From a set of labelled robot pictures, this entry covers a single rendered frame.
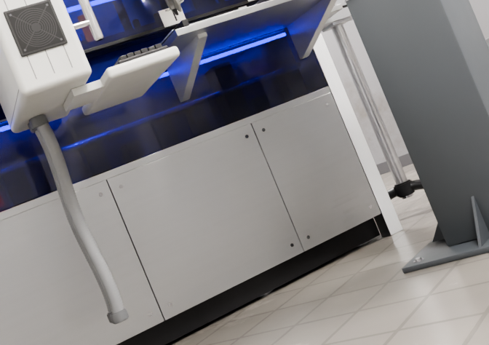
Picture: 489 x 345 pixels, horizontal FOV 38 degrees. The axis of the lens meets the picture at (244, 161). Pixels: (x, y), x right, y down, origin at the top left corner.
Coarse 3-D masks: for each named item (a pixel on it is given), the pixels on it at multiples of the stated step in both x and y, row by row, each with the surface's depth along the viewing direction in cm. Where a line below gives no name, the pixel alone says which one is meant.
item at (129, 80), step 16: (176, 48) 182; (128, 64) 177; (144, 64) 179; (160, 64) 183; (112, 80) 178; (128, 80) 187; (144, 80) 197; (80, 96) 183; (96, 96) 193; (112, 96) 201; (128, 96) 213
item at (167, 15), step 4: (168, 8) 244; (160, 12) 243; (164, 12) 243; (168, 12) 244; (180, 12) 245; (160, 16) 242; (164, 16) 243; (168, 16) 243; (172, 16) 244; (176, 16) 245; (180, 16) 245; (184, 16) 246; (164, 20) 243; (168, 20) 243; (172, 20) 244; (180, 20) 245; (164, 24) 242; (168, 24) 243; (172, 24) 244
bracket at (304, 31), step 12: (324, 0) 235; (336, 0) 234; (312, 12) 243; (324, 12) 237; (300, 24) 252; (312, 24) 246; (324, 24) 244; (300, 36) 255; (312, 36) 248; (300, 48) 258; (312, 48) 256
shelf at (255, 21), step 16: (272, 0) 214; (288, 0) 216; (304, 0) 225; (320, 0) 236; (224, 16) 207; (240, 16) 209; (256, 16) 218; (272, 16) 229; (288, 16) 241; (176, 32) 200; (192, 32) 203; (208, 32) 213; (224, 32) 223; (240, 32) 234; (256, 32) 246; (208, 48) 238
